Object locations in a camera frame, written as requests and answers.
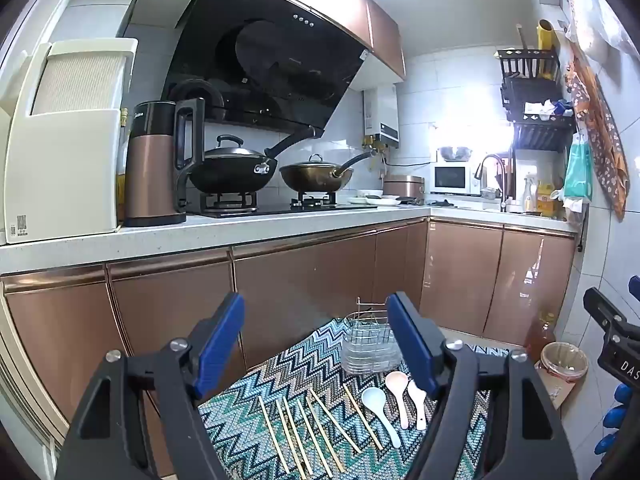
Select zigzag knitted mat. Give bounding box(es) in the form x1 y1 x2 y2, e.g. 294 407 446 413
197 317 506 480

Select hanging plastic bags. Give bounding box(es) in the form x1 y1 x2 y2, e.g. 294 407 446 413
562 0 638 63

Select oil bottle behind kettle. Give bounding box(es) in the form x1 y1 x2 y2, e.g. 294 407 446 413
116 107 133 222

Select teal hanging bag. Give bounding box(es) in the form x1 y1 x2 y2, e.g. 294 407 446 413
563 134 594 202

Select pale bamboo chopstick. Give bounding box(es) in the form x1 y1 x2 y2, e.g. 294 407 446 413
343 384 385 451
312 393 362 454
296 398 333 463
307 389 347 459

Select bronze wok with lid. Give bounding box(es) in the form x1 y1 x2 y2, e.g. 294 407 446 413
278 150 378 194

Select kitchen faucet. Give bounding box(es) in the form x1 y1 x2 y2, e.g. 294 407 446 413
473 153 510 212

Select yellow bottle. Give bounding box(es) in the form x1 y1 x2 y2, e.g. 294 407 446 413
537 180 557 217

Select white plates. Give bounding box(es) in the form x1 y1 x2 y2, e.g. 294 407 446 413
348 189 402 207

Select white water heater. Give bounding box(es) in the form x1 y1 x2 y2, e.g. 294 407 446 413
362 85 401 150

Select clear spray bottle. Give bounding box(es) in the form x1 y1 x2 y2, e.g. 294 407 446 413
523 174 539 213

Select yellow roll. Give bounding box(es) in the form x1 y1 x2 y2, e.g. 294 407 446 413
537 18 557 54

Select cooking oil bottle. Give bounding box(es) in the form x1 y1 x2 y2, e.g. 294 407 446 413
525 311 557 367

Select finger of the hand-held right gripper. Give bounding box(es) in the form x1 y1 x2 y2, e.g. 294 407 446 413
582 287 631 336

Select copper black electric kettle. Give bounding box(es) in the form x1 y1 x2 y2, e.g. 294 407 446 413
123 99 207 227

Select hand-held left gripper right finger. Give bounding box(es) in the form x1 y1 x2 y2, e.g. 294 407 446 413
387 291 571 480

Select white microwave oven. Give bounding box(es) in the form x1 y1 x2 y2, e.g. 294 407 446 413
430 162 482 196

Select patterned brown apron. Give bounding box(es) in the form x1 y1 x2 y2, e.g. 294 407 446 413
564 42 630 222

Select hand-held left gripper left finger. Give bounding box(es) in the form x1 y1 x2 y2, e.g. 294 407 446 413
55 291 246 480

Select wire cutlery drainer basket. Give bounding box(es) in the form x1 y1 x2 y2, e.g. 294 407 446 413
341 297 406 377

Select cardboard box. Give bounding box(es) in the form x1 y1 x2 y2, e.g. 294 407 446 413
534 360 577 409

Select person's right hand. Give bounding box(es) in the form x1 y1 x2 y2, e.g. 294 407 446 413
594 384 634 454

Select copper rice cooker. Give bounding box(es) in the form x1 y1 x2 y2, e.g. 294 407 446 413
382 175 426 200

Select black range hood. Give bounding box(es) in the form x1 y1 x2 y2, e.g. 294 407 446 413
161 0 373 133

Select row of bamboo chopsticks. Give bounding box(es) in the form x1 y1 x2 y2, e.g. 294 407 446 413
257 395 313 463

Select metal bowl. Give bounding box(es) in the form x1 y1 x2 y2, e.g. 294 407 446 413
437 146 474 163

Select black wok with lid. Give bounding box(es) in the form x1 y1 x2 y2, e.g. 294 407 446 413
189 127 323 196

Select black wall rack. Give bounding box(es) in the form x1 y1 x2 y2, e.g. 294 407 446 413
497 48 577 152

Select cream plastic spoon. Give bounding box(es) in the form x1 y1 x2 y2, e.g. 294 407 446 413
385 371 410 430

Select black gas stove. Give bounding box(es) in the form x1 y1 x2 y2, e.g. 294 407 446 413
186 191 352 219

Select trash bin with bag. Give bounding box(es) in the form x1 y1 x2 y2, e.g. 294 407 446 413
540 341 589 386

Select white plastic spoon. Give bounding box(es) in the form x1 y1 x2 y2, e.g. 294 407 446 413
361 387 402 449
407 380 427 432

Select white countertop appliance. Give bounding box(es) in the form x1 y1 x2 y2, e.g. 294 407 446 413
4 37 139 246

